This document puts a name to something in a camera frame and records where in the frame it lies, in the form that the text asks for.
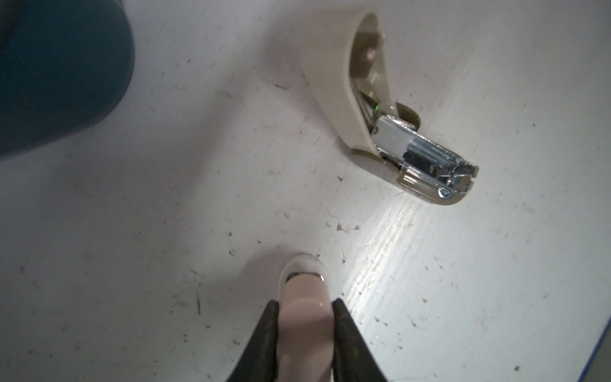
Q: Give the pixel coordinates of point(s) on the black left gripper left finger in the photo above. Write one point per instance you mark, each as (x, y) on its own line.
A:
(258, 362)

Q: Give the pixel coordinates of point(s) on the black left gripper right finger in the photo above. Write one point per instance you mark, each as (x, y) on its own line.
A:
(353, 360)

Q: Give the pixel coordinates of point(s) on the teal plastic tray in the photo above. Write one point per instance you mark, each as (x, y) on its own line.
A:
(65, 66)

